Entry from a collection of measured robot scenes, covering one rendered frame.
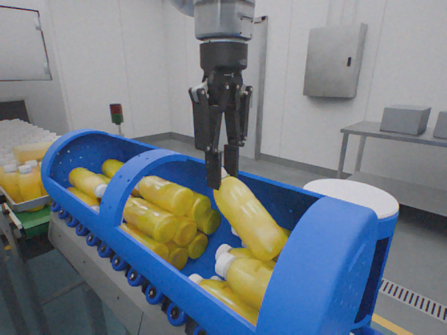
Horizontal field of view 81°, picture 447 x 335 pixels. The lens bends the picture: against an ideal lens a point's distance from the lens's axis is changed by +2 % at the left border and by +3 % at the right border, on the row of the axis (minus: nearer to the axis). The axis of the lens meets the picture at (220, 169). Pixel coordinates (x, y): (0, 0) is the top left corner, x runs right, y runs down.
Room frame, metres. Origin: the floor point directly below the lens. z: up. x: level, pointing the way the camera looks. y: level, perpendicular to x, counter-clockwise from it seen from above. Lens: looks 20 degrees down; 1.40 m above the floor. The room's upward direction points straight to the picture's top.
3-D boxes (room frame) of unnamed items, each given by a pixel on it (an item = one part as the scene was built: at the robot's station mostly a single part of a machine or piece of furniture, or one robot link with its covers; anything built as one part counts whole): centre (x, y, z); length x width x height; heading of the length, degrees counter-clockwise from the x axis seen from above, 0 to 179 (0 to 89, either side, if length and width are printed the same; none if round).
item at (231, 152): (0.46, -0.02, 1.25); 0.03 x 0.01 x 0.07; 48
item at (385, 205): (0.77, -0.41, 1.03); 0.28 x 0.28 x 0.01
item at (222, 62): (0.44, 0.00, 1.40); 0.08 x 0.07 x 0.09; 138
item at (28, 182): (0.93, 0.74, 0.98); 0.07 x 0.07 x 0.16
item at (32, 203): (0.96, 0.58, 0.96); 0.40 x 0.01 x 0.03; 138
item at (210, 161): (0.41, 0.02, 1.27); 0.03 x 0.01 x 0.05; 138
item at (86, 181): (0.73, 0.40, 1.09); 0.16 x 0.07 x 0.07; 48
